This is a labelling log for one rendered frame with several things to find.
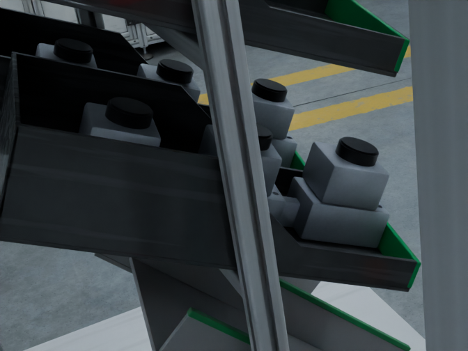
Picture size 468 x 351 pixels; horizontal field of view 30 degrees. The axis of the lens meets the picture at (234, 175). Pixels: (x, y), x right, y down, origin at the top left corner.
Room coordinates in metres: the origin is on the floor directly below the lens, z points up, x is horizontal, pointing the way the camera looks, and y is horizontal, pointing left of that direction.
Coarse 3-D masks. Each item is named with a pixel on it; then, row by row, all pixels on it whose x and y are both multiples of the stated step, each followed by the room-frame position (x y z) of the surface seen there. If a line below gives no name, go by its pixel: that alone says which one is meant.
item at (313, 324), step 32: (160, 288) 0.55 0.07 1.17; (192, 288) 0.59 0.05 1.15; (224, 288) 0.59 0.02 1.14; (288, 288) 0.60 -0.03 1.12; (160, 320) 0.51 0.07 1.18; (192, 320) 0.46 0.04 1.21; (224, 320) 0.56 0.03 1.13; (288, 320) 0.60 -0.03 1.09; (320, 320) 0.60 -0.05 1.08; (352, 320) 0.61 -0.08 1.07
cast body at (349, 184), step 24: (312, 144) 0.57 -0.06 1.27; (360, 144) 0.55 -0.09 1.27; (312, 168) 0.55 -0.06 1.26; (336, 168) 0.52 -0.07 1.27; (360, 168) 0.53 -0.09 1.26; (288, 192) 0.56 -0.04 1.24; (312, 192) 0.54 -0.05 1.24; (336, 192) 0.52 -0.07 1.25; (360, 192) 0.53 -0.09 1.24; (288, 216) 0.54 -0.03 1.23; (312, 216) 0.52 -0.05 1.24; (336, 216) 0.52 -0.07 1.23; (360, 216) 0.53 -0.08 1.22; (384, 216) 0.53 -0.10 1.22; (336, 240) 0.52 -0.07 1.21; (360, 240) 0.53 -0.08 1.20
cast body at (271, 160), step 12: (204, 132) 0.55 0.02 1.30; (264, 132) 0.53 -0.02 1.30; (204, 144) 0.54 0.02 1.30; (264, 144) 0.52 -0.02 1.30; (216, 156) 0.51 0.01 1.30; (264, 156) 0.51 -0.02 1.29; (276, 156) 0.52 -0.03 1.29; (264, 168) 0.51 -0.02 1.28; (276, 168) 0.51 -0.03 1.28; (276, 192) 0.52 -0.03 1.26; (276, 204) 0.51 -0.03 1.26; (276, 216) 0.51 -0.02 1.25
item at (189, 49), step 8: (144, 24) 0.56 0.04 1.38; (152, 24) 0.54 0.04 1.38; (160, 32) 0.53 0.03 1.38; (168, 32) 0.51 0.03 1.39; (176, 32) 0.50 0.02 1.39; (184, 32) 0.49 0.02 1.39; (168, 40) 0.52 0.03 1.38; (176, 40) 0.50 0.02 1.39; (184, 40) 0.49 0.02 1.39; (192, 40) 0.48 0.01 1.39; (176, 48) 0.50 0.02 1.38; (184, 48) 0.49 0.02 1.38; (192, 48) 0.47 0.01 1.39; (192, 56) 0.48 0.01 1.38; (200, 56) 0.46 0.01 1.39; (200, 64) 0.46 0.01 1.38; (224, 272) 0.49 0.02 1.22; (232, 272) 0.47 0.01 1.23; (232, 280) 0.48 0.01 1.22; (240, 288) 0.46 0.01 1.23
